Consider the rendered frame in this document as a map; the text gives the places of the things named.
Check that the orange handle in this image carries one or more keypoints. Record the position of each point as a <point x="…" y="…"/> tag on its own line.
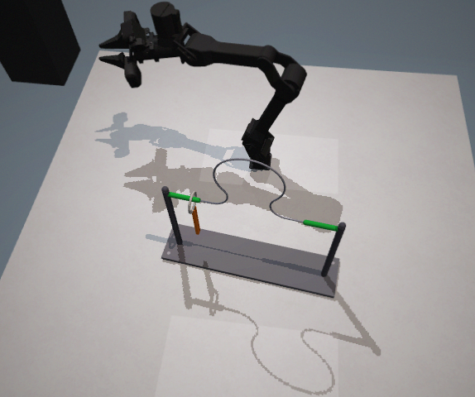
<point x="194" y="213"/>

